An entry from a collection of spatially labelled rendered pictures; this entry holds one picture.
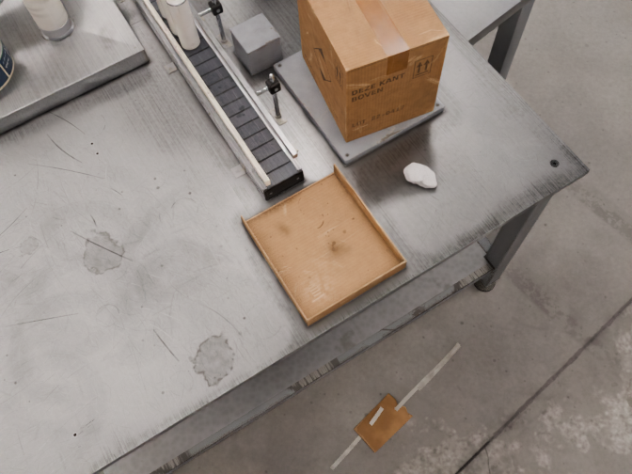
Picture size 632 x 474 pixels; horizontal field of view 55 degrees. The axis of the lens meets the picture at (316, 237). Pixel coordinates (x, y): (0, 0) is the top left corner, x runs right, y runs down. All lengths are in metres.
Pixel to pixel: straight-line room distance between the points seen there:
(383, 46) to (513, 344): 1.28
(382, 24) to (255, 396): 1.16
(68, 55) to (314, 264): 0.89
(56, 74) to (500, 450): 1.75
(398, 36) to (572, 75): 1.62
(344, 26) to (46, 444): 1.08
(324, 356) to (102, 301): 0.78
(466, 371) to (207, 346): 1.11
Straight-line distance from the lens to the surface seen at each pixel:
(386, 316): 2.00
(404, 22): 1.41
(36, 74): 1.82
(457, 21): 1.83
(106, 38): 1.82
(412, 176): 1.48
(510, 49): 2.16
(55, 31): 1.85
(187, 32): 1.67
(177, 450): 1.98
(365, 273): 1.39
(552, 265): 2.42
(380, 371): 2.18
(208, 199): 1.51
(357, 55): 1.34
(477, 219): 1.48
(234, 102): 1.59
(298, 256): 1.41
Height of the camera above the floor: 2.13
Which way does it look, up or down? 65 degrees down
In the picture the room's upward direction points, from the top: 6 degrees counter-clockwise
